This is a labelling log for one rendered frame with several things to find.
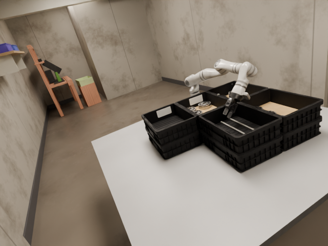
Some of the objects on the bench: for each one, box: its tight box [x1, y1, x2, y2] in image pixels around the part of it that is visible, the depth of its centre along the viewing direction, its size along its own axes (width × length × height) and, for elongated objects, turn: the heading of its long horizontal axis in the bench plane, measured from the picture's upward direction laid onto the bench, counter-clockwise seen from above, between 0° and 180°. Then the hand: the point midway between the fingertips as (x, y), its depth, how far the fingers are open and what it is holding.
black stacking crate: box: [280, 117, 322, 151], centre depth 141 cm, size 40×30×12 cm
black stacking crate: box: [145, 127, 202, 160], centre depth 162 cm, size 40×30×12 cm
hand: (226, 115), depth 132 cm, fingers open, 9 cm apart
